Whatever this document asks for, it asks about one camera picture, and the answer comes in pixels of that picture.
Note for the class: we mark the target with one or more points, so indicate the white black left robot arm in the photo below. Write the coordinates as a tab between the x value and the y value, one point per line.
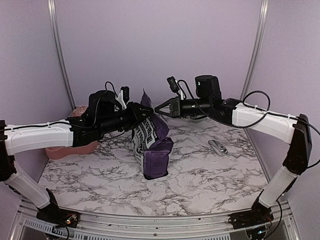
107	112

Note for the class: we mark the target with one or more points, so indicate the left aluminium frame post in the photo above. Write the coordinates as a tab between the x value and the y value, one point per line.
59	52

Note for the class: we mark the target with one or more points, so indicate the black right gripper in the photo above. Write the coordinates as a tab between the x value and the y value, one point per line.
175	103

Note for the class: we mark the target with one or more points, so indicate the silver metal food scoop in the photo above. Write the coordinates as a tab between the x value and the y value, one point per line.
220	149

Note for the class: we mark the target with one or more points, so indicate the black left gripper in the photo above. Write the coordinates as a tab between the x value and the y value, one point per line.
136	113

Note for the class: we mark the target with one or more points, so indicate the aluminium front rail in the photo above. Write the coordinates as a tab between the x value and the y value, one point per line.
102	226

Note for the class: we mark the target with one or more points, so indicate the clear green glass bowl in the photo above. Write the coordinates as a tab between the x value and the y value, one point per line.
198	118

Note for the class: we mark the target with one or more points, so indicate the red patterned ceramic bowl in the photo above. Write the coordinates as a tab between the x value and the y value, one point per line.
78	111

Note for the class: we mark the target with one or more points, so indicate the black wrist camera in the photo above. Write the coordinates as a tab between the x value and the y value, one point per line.
125	93
173	84

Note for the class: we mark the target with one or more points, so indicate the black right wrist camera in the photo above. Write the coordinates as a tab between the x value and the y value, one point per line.
173	84

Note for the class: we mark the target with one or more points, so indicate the pink double pet bowl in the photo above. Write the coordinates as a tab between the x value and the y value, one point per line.
56	153

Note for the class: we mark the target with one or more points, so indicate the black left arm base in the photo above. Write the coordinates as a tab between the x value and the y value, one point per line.
62	217

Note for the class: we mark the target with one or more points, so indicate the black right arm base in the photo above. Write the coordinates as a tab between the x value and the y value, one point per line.
249	218

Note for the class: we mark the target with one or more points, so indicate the purple puppy food bag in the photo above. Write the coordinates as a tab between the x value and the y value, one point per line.
152	146

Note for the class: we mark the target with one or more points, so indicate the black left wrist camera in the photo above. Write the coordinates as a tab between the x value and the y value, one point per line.
125	93

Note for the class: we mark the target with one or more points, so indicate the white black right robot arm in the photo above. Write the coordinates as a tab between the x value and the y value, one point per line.
293	130

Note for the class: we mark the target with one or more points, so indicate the right aluminium frame post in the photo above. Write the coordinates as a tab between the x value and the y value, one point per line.
257	45

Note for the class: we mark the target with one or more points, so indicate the aluminium frame post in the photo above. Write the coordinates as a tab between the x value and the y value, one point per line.
59	52
257	45

